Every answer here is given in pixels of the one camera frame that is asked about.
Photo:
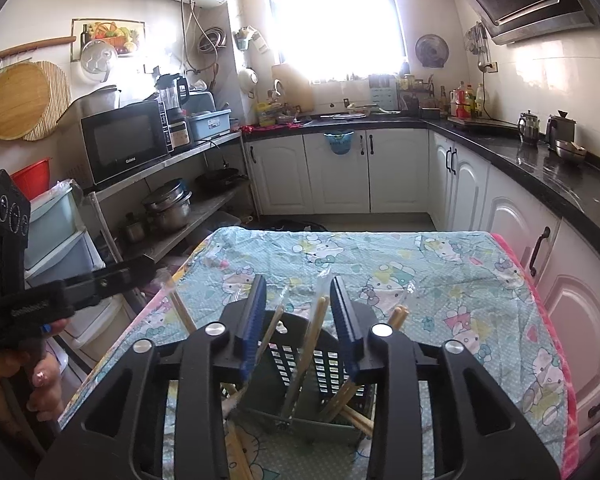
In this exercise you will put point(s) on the metal shelf rack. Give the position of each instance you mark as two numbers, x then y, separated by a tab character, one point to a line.
200	215

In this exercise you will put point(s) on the black stone countertop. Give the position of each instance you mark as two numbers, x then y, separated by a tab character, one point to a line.
545	170

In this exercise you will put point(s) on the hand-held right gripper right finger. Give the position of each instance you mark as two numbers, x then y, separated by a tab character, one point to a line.
342	325

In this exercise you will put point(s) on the blue hanging bag holder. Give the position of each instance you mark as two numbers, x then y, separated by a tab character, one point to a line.
338	143

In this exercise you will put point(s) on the round bamboo mat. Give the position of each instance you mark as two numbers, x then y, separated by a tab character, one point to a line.
57	95

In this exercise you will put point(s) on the cartoon printed blue cloth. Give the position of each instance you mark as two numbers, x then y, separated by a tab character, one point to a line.
430	280

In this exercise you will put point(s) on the black rack with jars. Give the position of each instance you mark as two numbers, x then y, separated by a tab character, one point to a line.
416	94

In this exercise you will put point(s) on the bunch of wooden chopsticks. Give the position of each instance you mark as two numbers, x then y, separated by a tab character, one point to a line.
315	325

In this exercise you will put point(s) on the black blender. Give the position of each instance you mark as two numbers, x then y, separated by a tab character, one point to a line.
172	105

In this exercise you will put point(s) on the stack of steel pots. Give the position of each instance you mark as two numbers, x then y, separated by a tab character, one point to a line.
169	207

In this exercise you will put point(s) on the flat cooktop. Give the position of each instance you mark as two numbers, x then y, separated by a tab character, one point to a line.
480	122

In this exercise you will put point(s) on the black microwave oven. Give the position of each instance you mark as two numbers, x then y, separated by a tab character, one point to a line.
125	142

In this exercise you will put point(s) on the steel spouted pot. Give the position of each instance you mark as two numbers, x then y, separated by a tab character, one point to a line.
561	132

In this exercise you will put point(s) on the pastel plastic drawer tower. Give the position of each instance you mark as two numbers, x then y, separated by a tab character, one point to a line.
65	255

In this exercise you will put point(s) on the steel bowl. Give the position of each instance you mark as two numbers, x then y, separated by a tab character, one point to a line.
570	151

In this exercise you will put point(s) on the red cloth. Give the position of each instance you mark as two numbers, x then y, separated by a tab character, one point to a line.
275	127

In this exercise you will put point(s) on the white plastic dome cover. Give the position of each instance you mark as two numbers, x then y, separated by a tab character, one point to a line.
98	61

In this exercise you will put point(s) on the small steel cup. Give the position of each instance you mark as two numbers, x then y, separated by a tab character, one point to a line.
135	228

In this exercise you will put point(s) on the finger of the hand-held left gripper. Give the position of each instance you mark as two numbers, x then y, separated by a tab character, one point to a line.
110	282

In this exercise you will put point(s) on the group of oil bottles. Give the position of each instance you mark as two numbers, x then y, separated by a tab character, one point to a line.
467	101

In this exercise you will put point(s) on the kitchen window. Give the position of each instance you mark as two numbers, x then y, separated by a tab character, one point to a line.
335	15

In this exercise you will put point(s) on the blue grey dish tray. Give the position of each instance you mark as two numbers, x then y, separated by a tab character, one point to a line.
209	127

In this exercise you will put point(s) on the white kitchen base cabinets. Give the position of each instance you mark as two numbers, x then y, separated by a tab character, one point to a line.
405	175

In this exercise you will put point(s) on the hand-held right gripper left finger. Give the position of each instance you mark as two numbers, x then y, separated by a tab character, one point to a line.
252	330

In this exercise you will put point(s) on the black wok pan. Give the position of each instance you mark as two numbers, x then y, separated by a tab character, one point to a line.
221	178

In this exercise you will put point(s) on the grey cover on microwave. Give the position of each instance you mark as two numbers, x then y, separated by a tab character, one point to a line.
95	102

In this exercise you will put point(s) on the round wooden board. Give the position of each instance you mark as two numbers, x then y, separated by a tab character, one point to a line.
16	102

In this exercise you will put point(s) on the wooden rolling pin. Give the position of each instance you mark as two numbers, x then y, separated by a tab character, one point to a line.
25	50

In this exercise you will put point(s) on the green plastic utensil basket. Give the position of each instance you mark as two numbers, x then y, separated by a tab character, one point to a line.
320	427

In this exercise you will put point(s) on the blue spice drawer box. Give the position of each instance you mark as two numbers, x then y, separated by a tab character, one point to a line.
383	94

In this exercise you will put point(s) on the hanging tools beside hood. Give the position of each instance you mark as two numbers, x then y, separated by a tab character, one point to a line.
479	45

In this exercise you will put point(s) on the round grey wall fan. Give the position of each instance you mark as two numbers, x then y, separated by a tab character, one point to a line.
431	51

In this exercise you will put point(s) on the pale cutting board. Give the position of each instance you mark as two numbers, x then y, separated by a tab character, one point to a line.
292	87

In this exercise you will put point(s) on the white round wall container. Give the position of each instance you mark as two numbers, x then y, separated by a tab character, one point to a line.
248	81

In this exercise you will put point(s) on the yellow dish pile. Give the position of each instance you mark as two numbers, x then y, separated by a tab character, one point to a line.
275	114

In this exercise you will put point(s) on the red plastic basin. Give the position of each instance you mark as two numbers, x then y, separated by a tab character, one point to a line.
32	178

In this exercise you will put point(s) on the fruit wall poster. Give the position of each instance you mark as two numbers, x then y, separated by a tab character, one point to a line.
111	35

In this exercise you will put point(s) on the white wall shelf holder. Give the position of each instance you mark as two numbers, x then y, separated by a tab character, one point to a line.
246	38

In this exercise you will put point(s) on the person's left hand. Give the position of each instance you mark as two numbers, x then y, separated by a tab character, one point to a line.
45	385

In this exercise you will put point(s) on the small steel kettle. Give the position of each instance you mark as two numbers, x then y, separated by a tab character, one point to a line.
529	129

